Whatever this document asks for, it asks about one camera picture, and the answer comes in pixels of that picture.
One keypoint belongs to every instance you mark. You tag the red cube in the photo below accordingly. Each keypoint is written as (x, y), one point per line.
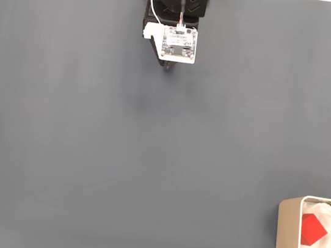
(312, 229)

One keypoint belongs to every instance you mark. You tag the beige box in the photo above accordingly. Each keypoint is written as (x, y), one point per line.
(288, 227)

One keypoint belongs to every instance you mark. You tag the dark grey table mat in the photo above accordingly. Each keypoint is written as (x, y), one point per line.
(61, 115)

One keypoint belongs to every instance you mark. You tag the white crumpled cloth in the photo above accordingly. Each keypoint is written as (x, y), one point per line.
(323, 209)

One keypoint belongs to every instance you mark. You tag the white camera board mount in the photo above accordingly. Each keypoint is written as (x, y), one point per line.
(178, 44)

